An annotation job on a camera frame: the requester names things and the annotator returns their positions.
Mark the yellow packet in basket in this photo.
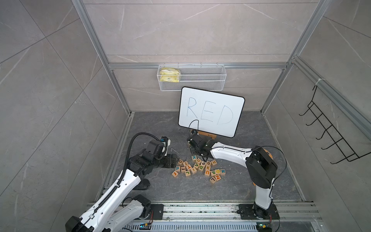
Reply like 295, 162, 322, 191
159, 68, 181, 83

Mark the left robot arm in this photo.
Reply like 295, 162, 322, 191
65, 132, 179, 232

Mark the white dry-erase board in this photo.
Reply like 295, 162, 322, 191
178, 87, 245, 138

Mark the black oval pad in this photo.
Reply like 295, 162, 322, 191
133, 179, 150, 190

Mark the white wire mesh basket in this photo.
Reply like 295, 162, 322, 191
157, 64, 227, 91

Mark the black wall hook rack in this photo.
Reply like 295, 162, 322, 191
299, 86, 371, 165

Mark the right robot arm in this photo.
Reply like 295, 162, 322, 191
187, 131, 280, 220

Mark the wooden easel stand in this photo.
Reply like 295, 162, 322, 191
198, 131, 217, 140

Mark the metal base rail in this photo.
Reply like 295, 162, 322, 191
86, 202, 322, 232

